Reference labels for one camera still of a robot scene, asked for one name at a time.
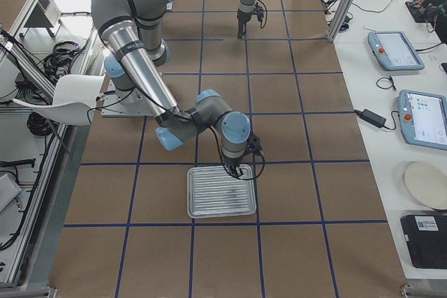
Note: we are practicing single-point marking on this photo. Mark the brown paper table cover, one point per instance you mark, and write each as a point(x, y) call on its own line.
point(319, 229)

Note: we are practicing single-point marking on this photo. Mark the aluminium frame post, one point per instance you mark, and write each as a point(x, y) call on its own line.
point(344, 1)

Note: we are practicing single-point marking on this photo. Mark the black power adapter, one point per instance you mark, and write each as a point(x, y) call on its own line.
point(371, 118)

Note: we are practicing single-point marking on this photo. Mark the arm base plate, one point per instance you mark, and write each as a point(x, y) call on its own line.
point(126, 101)

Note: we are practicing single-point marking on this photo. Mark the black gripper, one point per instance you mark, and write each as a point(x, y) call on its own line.
point(231, 162)
point(242, 22)

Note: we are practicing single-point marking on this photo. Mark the black flat box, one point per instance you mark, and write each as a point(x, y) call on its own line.
point(425, 237)

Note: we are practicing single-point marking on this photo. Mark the blue teach pendant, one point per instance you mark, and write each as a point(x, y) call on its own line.
point(394, 51)
point(422, 118)

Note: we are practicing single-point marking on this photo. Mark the blue teach pendant far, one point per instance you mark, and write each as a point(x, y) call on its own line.
point(394, 51)

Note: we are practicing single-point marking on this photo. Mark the beige round plate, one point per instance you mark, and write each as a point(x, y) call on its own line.
point(427, 184)

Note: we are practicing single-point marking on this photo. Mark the blue teach pendant near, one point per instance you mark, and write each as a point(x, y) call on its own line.
point(422, 118)

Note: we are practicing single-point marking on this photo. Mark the ribbed metal tray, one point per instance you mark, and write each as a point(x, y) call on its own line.
point(212, 193)

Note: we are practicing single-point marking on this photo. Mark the white plastic chair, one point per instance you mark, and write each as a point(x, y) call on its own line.
point(73, 96)

